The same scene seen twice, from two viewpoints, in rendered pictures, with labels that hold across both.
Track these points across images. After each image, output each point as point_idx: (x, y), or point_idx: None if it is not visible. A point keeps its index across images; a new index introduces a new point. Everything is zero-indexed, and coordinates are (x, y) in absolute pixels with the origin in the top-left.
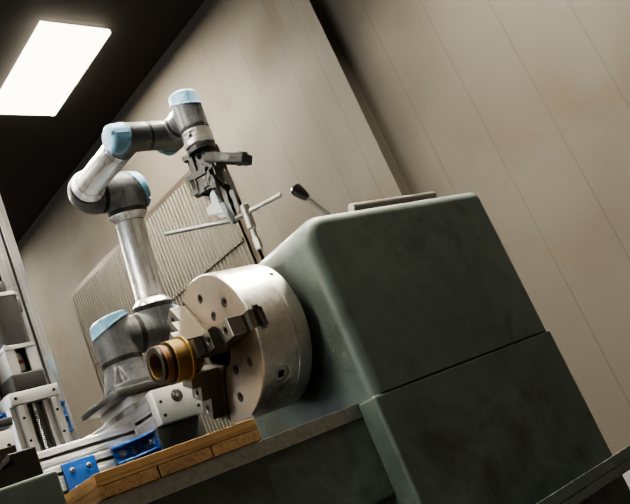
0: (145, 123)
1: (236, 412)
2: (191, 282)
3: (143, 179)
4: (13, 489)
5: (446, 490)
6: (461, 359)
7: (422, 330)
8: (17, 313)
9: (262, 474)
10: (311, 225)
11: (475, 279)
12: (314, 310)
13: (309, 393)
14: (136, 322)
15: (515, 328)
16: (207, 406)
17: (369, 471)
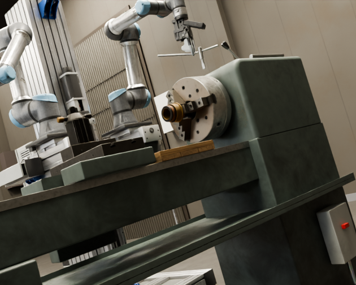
0: (155, 1)
1: (194, 138)
2: (179, 80)
3: (138, 26)
4: (139, 151)
5: (279, 180)
6: (289, 129)
7: (276, 114)
8: (78, 83)
9: (213, 162)
10: (237, 62)
11: (296, 95)
12: (233, 99)
13: (223, 134)
14: (130, 95)
15: (309, 119)
16: (181, 134)
17: (250, 168)
